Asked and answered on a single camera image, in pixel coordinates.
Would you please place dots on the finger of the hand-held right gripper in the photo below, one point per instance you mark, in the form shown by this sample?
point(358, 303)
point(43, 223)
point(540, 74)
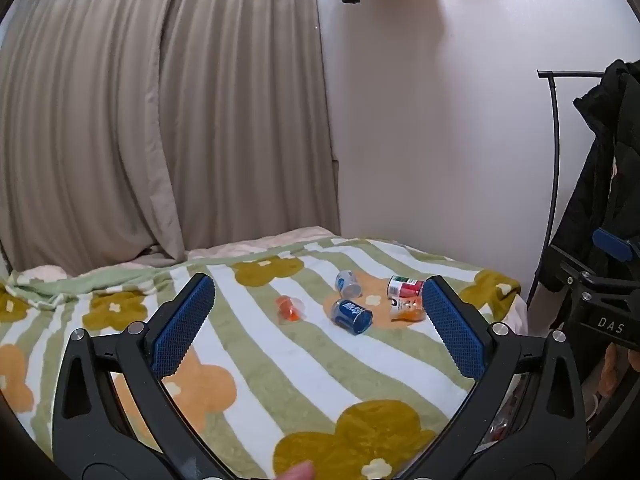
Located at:
point(612, 245)

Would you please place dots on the light blue small can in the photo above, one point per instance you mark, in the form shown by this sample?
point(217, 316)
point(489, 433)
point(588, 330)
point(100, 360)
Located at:
point(348, 283)

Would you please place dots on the small orange clear cup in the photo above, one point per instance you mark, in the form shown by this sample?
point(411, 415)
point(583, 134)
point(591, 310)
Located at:
point(290, 308)

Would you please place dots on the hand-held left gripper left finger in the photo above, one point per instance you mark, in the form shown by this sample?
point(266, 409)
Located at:
point(182, 327)

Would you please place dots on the red green white can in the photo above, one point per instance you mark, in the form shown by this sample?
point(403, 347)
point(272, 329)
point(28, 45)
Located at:
point(404, 287)

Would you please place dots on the black coat rack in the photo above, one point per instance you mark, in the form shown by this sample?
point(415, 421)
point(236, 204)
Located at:
point(555, 160)

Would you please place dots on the pale pink fleece sheet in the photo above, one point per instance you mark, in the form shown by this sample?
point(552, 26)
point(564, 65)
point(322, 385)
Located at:
point(270, 241)

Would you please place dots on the beige curtain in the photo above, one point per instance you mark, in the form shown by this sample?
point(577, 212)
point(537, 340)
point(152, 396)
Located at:
point(150, 120)

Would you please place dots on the floral striped blanket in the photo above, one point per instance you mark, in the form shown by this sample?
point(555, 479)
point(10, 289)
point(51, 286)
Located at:
point(300, 375)

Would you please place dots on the peach fuzzy cloth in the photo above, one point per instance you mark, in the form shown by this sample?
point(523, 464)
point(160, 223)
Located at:
point(611, 375)

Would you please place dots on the dark blue can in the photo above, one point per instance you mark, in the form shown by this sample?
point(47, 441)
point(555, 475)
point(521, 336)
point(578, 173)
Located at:
point(352, 316)

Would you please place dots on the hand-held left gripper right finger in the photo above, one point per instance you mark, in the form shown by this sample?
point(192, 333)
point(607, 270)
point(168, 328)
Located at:
point(452, 330)

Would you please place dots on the person's left hand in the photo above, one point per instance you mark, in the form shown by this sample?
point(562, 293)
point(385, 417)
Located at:
point(299, 473)

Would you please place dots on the black padded jacket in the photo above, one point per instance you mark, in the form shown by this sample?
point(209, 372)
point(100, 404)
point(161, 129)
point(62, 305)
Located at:
point(602, 170)

